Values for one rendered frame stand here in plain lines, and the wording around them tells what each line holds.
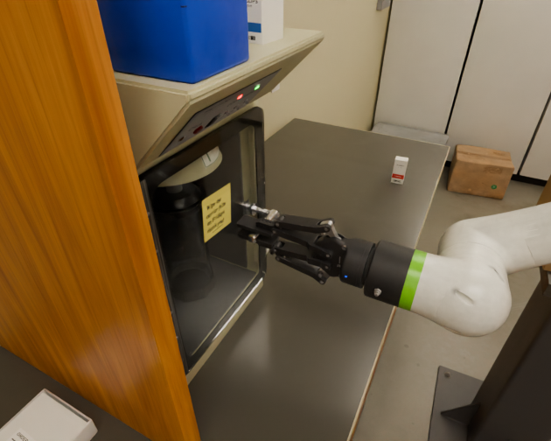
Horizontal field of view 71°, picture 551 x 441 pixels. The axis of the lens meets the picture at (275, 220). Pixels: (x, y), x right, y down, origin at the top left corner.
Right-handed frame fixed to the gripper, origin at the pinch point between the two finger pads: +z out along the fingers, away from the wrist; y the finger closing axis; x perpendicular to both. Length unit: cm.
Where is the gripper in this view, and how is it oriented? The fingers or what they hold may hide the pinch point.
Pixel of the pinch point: (257, 230)
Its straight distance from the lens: 68.5
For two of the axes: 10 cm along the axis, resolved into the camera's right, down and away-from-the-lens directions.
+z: -8.9, -2.7, 3.7
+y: -0.2, -8.0, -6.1
